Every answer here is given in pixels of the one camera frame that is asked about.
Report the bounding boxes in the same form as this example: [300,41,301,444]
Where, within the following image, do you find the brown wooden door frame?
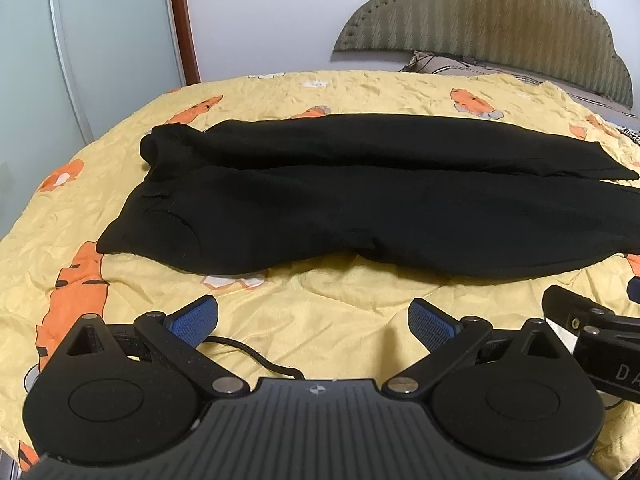
[167,0,202,86]

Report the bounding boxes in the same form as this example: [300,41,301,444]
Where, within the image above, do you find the patterned beige pillow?
[400,50,640,120]

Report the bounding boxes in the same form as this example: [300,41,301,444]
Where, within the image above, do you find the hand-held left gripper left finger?
[63,294,247,404]

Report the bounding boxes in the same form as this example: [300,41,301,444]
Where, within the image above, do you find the black pants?
[95,112,640,281]

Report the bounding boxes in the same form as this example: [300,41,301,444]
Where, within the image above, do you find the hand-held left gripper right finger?
[382,297,576,404]

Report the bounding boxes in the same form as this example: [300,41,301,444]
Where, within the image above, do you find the olive padded headboard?
[332,0,635,110]

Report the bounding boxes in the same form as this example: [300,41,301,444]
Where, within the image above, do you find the black cable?
[204,336,307,382]

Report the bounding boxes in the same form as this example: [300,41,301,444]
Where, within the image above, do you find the yellow carrot print blanket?
[0,69,640,480]

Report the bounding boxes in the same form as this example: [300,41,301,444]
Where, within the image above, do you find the frosted glass floral door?
[0,0,185,238]

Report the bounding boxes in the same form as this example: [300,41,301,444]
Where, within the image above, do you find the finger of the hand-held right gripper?
[542,285,640,333]

